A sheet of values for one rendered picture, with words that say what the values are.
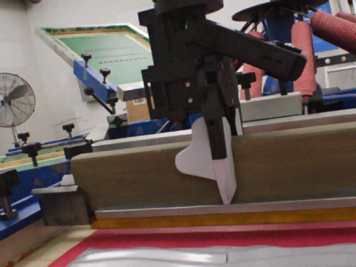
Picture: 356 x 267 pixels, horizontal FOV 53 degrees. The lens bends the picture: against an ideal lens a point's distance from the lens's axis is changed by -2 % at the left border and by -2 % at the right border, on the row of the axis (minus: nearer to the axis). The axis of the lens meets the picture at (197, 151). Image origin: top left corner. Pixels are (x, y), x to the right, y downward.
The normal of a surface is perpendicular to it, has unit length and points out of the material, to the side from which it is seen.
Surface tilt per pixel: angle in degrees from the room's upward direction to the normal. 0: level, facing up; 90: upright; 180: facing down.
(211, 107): 74
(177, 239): 0
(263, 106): 90
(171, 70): 90
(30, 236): 90
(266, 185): 90
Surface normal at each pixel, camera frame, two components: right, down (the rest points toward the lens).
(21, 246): 0.94, -0.10
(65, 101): -0.31, 0.22
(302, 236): -0.17, -0.97
